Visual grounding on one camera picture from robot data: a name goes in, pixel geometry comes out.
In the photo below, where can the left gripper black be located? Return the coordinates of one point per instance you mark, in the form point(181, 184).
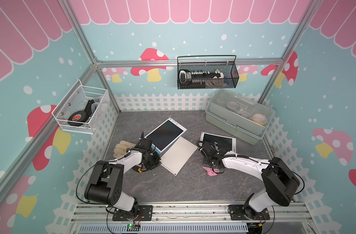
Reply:
point(157, 161)

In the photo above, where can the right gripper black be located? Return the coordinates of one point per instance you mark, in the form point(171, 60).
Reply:
point(204, 163)

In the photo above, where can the pink cleaning cloth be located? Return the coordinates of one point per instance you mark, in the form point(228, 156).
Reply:
point(211, 171)

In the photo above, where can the white drawing tablet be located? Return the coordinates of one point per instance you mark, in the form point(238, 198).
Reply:
point(219, 141)
point(177, 155)

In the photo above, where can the white drawing tablet front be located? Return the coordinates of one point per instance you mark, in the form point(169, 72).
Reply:
point(177, 155)

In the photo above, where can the blue framed drawing tablet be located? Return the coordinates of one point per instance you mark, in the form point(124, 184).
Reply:
point(165, 135)

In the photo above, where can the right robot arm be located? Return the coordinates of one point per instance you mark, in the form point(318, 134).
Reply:
point(280, 183)

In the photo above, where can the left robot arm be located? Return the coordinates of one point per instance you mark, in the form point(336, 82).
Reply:
point(106, 180)

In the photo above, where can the beige work glove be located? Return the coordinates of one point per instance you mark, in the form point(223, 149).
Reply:
point(121, 148)

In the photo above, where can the green translucent storage box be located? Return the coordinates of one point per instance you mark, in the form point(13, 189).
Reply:
point(239, 116)

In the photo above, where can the black tape roll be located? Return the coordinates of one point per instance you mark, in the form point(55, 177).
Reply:
point(78, 118)

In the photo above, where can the clear acrylic wall bin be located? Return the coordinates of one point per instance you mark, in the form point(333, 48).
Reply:
point(94, 101)

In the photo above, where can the black wire mesh basket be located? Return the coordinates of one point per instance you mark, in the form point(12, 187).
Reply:
point(207, 72)

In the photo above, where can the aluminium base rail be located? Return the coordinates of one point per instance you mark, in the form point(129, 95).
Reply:
point(195, 217)

